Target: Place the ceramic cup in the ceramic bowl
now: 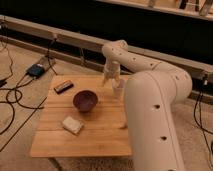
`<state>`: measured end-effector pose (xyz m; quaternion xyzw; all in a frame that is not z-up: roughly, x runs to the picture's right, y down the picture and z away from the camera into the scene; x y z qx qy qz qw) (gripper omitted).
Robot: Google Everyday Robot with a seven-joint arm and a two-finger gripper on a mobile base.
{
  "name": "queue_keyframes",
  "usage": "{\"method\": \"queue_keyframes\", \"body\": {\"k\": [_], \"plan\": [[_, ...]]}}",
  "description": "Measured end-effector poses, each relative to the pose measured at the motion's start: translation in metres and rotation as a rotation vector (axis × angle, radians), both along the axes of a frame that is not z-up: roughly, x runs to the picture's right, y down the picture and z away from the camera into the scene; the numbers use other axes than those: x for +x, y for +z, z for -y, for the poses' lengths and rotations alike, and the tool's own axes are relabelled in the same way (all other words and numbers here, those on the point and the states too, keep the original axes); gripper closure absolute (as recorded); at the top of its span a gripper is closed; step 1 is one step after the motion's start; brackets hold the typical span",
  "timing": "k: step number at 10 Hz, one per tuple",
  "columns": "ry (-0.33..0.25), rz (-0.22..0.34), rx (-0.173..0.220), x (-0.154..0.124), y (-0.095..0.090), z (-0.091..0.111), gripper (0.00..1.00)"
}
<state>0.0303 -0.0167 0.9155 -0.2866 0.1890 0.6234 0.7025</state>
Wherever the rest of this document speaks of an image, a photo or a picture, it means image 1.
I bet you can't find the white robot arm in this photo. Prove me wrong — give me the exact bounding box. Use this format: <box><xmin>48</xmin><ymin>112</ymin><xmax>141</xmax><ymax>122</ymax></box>
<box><xmin>102</xmin><ymin>40</ymin><xmax>192</xmax><ymax>171</ymax></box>

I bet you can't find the wooden table board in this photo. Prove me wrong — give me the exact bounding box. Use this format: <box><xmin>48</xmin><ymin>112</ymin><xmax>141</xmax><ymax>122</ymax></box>
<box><xmin>30</xmin><ymin>75</ymin><xmax>131</xmax><ymax>157</ymax></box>

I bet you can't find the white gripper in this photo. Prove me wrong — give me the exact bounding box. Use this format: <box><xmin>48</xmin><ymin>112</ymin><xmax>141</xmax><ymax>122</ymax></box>
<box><xmin>102</xmin><ymin>60</ymin><xmax>120</xmax><ymax>88</ymax></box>

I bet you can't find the black power adapter box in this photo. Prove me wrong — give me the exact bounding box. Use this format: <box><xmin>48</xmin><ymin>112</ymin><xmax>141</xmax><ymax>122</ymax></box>
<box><xmin>26</xmin><ymin>64</ymin><xmax>45</xmax><ymax>78</ymax></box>

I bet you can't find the black floor cable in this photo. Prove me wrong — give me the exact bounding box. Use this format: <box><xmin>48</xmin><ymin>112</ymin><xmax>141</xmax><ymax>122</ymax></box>
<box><xmin>0</xmin><ymin>39</ymin><xmax>58</xmax><ymax>153</ymax></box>

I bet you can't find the black cable right side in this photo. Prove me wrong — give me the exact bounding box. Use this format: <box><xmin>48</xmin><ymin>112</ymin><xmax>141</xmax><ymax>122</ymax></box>
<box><xmin>193</xmin><ymin>79</ymin><xmax>213</xmax><ymax>168</ymax></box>

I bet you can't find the black rectangular case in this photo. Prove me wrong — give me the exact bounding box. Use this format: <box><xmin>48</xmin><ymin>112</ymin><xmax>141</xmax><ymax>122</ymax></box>
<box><xmin>54</xmin><ymin>80</ymin><xmax>74</xmax><ymax>94</ymax></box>

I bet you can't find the purple ceramic bowl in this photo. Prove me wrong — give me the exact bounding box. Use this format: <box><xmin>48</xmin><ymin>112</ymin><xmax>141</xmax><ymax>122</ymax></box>
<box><xmin>73</xmin><ymin>90</ymin><xmax>98</xmax><ymax>112</ymax></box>

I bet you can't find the white ceramic cup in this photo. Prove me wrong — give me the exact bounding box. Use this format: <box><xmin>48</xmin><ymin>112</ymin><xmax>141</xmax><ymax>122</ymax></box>
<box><xmin>112</xmin><ymin>79</ymin><xmax>125</xmax><ymax>99</ymax></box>

